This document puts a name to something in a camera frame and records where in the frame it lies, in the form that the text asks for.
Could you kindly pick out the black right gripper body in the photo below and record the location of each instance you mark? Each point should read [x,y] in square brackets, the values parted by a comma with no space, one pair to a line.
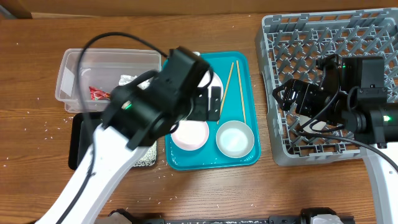
[311,100]

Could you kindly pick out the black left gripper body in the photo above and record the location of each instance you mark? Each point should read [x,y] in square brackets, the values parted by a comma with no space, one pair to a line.
[200,111]

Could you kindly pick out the pile of rice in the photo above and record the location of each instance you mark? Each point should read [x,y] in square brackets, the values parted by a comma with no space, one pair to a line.
[149,158]

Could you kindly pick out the white tissue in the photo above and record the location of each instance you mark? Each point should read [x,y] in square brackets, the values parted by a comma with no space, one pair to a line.
[125,79]

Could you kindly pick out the red snack wrapper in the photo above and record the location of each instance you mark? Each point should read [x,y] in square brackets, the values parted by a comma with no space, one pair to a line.
[97,94]

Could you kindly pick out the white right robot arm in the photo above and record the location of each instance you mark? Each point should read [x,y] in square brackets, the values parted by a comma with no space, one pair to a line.
[351,105]

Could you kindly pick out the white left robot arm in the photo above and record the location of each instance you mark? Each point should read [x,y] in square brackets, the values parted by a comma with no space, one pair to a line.
[138,114]

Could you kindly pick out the grey dishwasher rack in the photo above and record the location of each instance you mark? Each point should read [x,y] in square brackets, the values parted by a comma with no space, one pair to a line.
[287,47]

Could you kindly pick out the white paper cup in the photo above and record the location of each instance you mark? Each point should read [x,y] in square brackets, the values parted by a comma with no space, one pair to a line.
[315,128]

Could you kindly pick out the large white plate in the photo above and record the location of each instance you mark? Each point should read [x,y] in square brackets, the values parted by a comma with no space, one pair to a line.
[216,82]

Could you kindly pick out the grey bowl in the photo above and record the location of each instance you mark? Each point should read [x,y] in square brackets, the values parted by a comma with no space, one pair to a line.
[235,139]

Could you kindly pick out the teal serving tray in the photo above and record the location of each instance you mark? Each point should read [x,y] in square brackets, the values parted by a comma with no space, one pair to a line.
[209,156]

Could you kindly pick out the clear plastic bin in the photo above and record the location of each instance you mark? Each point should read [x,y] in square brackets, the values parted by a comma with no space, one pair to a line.
[100,68]

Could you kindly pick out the black tray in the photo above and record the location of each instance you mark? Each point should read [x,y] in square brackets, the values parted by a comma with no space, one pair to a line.
[79,142]

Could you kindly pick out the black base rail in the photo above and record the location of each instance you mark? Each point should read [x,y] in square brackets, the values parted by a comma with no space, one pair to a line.
[306,216]

